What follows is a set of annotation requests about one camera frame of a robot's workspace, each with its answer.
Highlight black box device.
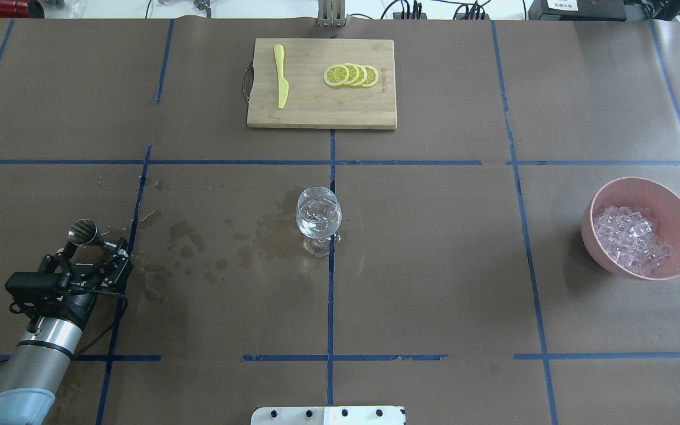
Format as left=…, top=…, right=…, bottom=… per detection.
left=527, top=1, right=627, bottom=22

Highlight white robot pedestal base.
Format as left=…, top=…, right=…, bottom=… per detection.
left=250, top=406, right=407, bottom=424

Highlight red cylinder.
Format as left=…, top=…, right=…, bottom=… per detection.
left=0, top=1, right=45, bottom=19

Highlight aluminium frame post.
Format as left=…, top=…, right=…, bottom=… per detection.
left=318, top=0, right=348, bottom=28

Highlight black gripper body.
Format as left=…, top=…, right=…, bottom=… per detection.
left=36, top=259, right=134, bottom=331

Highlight yellow plastic knife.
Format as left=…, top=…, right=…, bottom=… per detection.
left=273, top=44, right=289, bottom=109

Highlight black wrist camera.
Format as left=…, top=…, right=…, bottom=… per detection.
left=5, top=272, right=60, bottom=311

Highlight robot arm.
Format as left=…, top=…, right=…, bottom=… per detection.
left=0, top=238, right=134, bottom=424

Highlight pink bowl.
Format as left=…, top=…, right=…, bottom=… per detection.
left=581, top=177, right=680, bottom=280

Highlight clear ice cubes pile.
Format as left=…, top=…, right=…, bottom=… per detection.
left=593, top=205, right=675, bottom=277

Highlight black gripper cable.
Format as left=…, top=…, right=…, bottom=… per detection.
left=9, top=286, right=129, bottom=358

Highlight lemon slice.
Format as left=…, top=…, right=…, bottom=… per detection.
left=343, top=64, right=355, bottom=86
left=323, top=64, right=351, bottom=87
left=350, top=64, right=368, bottom=87
left=361, top=65, right=380, bottom=88

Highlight bamboo cutting board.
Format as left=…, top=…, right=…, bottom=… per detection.
left=247, top=38, right=398, bottom=130

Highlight clear wine glass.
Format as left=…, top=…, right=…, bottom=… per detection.
left=295, top=187, right=342, bottom=257

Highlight steel jigger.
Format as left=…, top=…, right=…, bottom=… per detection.
left=68, top=218, right=117, bottom=250

